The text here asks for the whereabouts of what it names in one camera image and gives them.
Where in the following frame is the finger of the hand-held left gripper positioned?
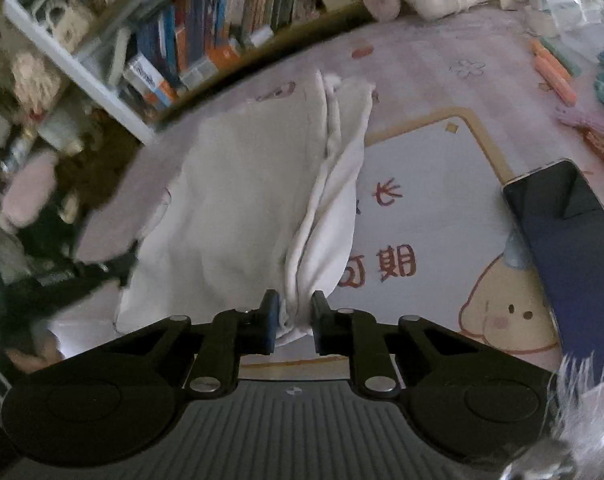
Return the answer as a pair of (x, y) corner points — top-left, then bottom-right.
(99, 252), (140, 288)

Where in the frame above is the tall white orange box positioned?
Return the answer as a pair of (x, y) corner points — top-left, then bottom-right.
(124, 52), (180, 111)

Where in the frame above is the small white handbag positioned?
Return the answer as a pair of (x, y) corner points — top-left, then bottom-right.
(44, 2), (95, 51)

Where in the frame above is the clear plastic film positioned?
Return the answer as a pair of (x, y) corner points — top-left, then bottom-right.
(502, 355), (604, 480)

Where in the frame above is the clear plastic container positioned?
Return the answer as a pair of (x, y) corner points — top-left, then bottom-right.
(526, 0), (602, 36)

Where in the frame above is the white shirt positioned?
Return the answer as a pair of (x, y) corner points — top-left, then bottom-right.
(114, 70), (375, 356)

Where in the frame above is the pink fuzzy cloth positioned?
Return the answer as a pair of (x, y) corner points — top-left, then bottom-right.
(0, 152), (60, 228)

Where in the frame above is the orange highlighter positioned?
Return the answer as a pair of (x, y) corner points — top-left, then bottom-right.
(534, 55), (577, 106)

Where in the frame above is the beige plush toy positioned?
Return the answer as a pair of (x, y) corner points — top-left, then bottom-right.
(7, 50), (58, 116)

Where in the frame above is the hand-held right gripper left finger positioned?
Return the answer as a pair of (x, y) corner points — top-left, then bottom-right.
(99, 289), (283, 400)

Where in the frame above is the green highlighter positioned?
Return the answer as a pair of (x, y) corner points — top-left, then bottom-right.
(542, 37), (582, 76)

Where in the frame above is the flat orange white box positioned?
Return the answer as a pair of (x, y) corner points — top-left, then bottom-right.
(179, 40), (243, 88)

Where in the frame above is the small white box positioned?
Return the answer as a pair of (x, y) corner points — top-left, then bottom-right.
(249, 25), (275, 48)

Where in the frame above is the pink printed desk mat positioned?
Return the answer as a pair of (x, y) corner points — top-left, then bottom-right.
(77, 10), (604, 376)

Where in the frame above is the olive brown garment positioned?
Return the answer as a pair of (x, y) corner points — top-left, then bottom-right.
(57, 125), (143, 241)

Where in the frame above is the black tablet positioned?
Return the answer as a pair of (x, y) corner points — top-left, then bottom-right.
(502, 158), (604, 376)

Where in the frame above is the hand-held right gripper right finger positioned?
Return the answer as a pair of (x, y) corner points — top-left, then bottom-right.
(311, 290), (487, 401)

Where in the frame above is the row of books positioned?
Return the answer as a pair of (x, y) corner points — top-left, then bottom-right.
(67, 0), (333, 86)

